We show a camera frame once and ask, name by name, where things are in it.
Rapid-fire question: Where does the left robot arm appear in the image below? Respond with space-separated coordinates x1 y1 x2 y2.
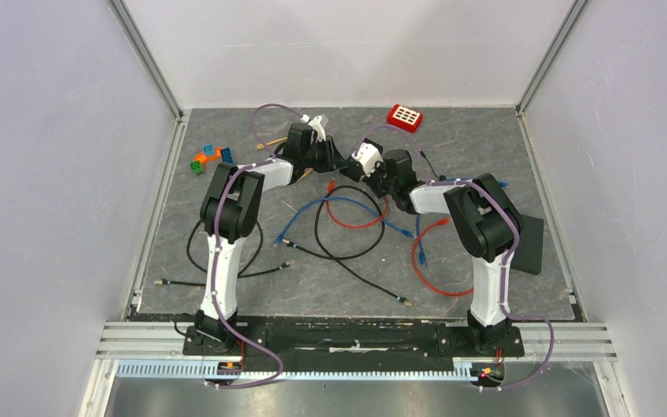
194 115 345 354

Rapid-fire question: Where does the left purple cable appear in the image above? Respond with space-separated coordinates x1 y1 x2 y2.
204 103 312 391

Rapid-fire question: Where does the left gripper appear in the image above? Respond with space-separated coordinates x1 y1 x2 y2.
304 138 353 176

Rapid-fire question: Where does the colourful toy block chain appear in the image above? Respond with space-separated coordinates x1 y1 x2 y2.
189 142 235 175

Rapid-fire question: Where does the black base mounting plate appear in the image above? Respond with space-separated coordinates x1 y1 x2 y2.
182 315 525 373

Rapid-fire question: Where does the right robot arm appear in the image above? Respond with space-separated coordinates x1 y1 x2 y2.
341 143 522 354

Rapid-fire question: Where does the red keypad box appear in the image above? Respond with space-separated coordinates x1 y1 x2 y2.
386 104 424 134

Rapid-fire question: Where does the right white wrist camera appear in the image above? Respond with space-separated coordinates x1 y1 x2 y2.
351 142 383 176

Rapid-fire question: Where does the yellow ethernet cable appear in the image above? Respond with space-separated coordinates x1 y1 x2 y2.
256 136 315 181

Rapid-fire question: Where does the long blue ethernet cable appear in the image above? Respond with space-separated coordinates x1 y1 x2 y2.
274 196 416 249

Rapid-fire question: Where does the long black cable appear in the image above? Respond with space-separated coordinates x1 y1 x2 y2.
282 185 413 308

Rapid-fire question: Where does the black flat plate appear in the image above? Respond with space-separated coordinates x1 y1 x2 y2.
511 215 545 275

